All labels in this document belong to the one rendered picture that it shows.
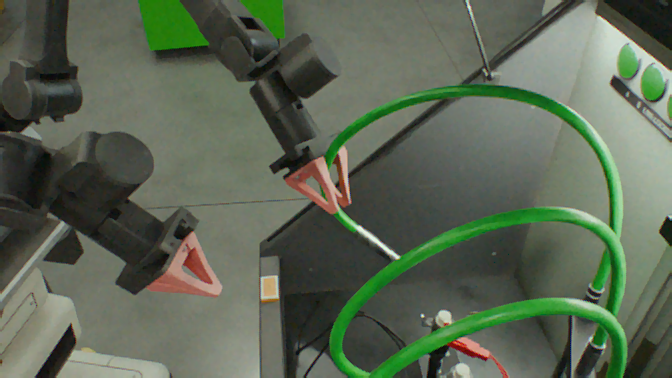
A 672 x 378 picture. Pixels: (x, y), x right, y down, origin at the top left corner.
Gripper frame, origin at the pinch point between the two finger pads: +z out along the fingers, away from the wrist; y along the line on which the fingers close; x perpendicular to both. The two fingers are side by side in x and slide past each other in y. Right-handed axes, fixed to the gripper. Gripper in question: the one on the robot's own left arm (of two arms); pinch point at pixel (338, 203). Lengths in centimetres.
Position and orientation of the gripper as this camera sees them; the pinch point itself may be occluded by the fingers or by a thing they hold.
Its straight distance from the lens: 74.2
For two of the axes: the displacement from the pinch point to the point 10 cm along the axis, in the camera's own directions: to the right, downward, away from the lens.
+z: 5.0, 8.6, -0.3
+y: 5.7, -3.1, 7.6
